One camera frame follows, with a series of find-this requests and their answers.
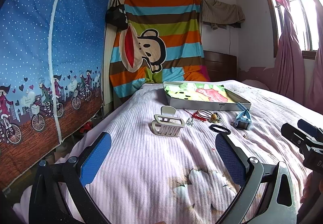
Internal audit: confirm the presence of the blue kids smartwatch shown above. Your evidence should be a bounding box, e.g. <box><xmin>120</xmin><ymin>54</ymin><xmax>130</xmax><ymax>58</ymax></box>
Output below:
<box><xmin>232</xmin><ymin>103</ymin><xmax>251</xmax><ymax>130</ymax></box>

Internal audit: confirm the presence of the black hair tie ring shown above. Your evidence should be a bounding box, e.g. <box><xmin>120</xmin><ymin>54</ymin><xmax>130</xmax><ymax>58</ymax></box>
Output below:
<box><xmin>208</xmin><ymin>124</ymin><xmax>232</xmax><ymax>136</ymax></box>

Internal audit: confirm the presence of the brown hair tie yellow bead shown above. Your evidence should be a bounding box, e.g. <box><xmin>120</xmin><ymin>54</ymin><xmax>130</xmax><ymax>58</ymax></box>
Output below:
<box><xmin>197</xmin><ymin>110</ymin><xmax>221</xmax><ymax>123</ymax></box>

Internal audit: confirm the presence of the red braided string bracelet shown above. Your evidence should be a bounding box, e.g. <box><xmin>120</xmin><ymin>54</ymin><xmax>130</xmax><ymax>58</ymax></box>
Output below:
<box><xmin>183</xmin><ymin>108</ymin><xmax>210</xmax><ymax>122</ymax></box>

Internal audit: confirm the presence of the light blue wavy hair clip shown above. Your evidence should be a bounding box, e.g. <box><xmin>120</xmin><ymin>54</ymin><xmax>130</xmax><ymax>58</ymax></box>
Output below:
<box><xmin>186</xmin><ymin>117</ymin><xmax>194</xmax><ymax>127</ymax></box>

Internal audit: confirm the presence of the beige hair claw clip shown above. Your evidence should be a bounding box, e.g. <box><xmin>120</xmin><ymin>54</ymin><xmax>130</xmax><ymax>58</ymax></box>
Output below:
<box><xmin>151</xmin><ymin>106</ymin><xmax>185</xmax><ymax>137</ymax></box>

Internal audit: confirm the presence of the person's right hand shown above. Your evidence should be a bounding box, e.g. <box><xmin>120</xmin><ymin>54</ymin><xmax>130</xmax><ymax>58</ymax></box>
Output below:
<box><xmin>300</xmin><ymin>172</ymin><xmax>323</xmax><ymax>204</ymax></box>

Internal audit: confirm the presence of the pink window curtain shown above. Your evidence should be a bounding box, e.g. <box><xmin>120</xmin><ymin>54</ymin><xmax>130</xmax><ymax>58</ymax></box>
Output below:
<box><xmin>273</xmin><ymin>0</ymin><xmax>322</xmax><ymax>114</ymax></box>

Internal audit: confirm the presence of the pink pillow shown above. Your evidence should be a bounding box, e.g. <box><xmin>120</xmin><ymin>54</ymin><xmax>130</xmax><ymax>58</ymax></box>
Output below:
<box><xmin>242</xmin><ymin>80</ymin><xmax>270</xmax><ymax>91</ymax></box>

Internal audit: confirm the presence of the grey shallow cardboard box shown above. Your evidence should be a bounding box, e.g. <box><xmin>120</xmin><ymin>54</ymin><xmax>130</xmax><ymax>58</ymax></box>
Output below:
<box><xmin>163</xmin><ymin>81</ymin><xmax>251</xmax><ymax>111</ymax></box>

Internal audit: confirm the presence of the colourful printed paper liner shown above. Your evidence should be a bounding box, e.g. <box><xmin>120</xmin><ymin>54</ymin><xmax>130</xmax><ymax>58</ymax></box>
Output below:
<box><xmin>164</xmin><ymin>82</ymin><xmax>234</xmax><ymax>103</ymax></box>

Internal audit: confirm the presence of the dark wooden headboard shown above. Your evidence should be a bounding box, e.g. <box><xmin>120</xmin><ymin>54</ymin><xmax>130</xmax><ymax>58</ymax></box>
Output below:
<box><xmin>204</xmin><ymin>50</ymin><xmax>237</xmax><ymax>82</ymax></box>

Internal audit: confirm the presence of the pink striped bed sheet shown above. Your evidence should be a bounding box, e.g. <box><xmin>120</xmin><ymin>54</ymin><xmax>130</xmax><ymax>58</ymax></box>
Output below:
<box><xmin>71</xmin><ymin>81</ymin><xmax>322</xmax><ymax>223</ymax></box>

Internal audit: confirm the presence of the striped monkey print blanket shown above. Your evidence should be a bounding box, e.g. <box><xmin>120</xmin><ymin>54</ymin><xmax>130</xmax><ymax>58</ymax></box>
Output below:
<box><xmin>109</xmin><ymin>0</ymin><xmax>210</xmax><ymax>103</ymax></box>

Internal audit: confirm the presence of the blue bicycle print wardrobe cover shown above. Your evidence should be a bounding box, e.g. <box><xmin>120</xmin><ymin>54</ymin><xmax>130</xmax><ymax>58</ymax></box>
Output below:
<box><xmin>1</xmin><ymin>0</ymin><xmax>110</xmax><ymax>190</ymax></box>

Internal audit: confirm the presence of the black hanging tote bag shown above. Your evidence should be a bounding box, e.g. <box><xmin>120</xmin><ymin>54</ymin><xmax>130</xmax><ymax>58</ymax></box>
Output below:
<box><xmin>105</xmin><ymin>0</ymin><xmax>128</xmax><ymax>30</ymax></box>

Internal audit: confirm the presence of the window with frame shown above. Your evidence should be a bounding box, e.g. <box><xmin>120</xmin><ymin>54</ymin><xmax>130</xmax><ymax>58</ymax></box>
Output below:
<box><xmin>268</xmin><ymin>0</ymin><xmax>319</xmax><ymax>60</ymax></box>

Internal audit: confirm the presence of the khaki cloth hanging on wall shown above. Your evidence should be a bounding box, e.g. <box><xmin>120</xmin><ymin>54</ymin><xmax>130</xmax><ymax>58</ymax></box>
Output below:
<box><xmin>201</xmin><ymin>0</ymin><xmax>245</xmax><ymax>30</ymax></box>

